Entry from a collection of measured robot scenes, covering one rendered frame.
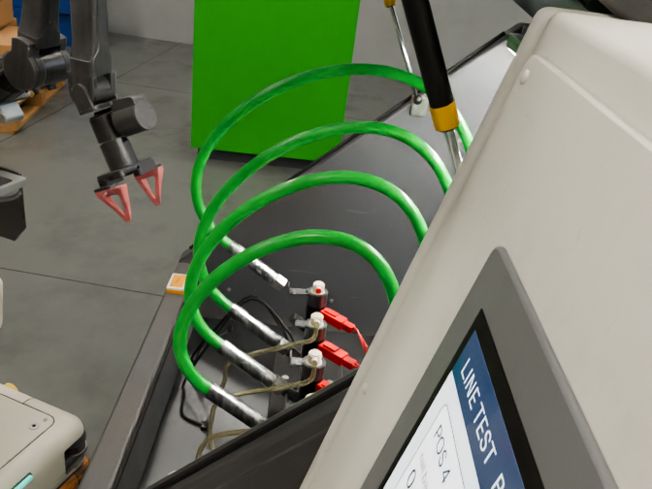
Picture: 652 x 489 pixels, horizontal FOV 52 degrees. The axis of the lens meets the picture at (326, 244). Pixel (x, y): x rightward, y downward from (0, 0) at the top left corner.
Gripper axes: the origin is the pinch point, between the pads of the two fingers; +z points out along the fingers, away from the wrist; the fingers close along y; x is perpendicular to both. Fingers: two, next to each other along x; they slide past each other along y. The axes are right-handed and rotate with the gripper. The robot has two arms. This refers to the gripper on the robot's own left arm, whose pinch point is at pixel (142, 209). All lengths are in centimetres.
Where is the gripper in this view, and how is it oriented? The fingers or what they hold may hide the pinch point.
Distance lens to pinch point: 140.3
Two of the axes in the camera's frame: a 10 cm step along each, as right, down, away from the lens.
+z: 3.1, 9.1, 2.8
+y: 3.8, -3.8, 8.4
